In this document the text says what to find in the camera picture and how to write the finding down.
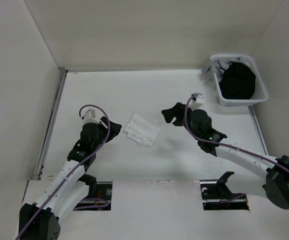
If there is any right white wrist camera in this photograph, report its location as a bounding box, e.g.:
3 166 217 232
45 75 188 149
188 92 204 111

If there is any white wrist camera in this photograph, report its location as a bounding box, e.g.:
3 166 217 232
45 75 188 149
188 92 204 111
82 108 98 124

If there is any black tank top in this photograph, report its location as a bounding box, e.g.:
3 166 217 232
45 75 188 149
219 62 256 100

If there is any white plastic basket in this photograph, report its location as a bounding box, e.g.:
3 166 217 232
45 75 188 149
210 53 268 107

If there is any left metal table rail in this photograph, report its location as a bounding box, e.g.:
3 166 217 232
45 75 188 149
32 67 68 180

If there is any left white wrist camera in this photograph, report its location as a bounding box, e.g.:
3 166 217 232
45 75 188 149
82 108 98 124

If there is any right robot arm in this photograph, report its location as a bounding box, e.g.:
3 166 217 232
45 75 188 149
161 102 289 210

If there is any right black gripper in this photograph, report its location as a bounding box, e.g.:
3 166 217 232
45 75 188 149
161 102 201 141

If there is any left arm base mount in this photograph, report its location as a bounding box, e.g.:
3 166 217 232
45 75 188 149
73 174 113 211

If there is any right metal table rail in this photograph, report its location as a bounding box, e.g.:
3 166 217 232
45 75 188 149
248 106 269 155

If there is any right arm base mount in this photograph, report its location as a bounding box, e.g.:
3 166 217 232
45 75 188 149
200 171 249 211

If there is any white tank top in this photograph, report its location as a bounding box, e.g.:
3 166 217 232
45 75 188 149
123 113 161 148

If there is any grey tank top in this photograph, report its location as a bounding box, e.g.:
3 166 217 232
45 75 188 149
201 56 244 82

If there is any metal table rail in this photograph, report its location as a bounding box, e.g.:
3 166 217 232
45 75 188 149
248 106 269 155
32 67 68 180

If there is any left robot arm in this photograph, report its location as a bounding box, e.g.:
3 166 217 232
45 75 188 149
16 115 122 240

